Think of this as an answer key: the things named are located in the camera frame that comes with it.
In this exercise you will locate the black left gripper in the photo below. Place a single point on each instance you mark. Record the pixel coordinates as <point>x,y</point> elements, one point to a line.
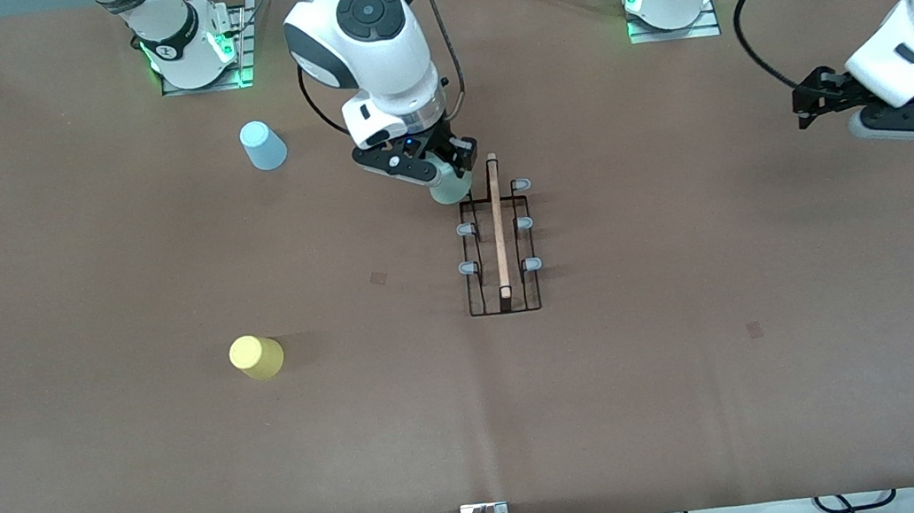
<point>829,93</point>

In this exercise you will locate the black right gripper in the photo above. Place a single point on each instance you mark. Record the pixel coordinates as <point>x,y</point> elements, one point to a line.
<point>451,146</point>

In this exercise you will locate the pale green plastic cup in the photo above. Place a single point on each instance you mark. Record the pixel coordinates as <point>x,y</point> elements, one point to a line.
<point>448,191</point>

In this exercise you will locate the yellow plastic cup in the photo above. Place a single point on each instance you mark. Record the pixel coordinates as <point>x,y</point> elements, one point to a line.
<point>257,358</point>

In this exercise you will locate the light blue plastic cup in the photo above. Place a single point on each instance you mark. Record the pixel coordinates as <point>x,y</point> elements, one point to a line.
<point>262,145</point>

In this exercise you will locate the brown tape square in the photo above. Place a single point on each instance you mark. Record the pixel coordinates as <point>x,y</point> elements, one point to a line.
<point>754,329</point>
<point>379,278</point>

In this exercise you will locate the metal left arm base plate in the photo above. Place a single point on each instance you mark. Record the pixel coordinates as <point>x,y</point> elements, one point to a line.
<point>676,34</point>

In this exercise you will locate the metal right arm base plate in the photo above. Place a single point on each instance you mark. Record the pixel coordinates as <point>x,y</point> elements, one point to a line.
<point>241,45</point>

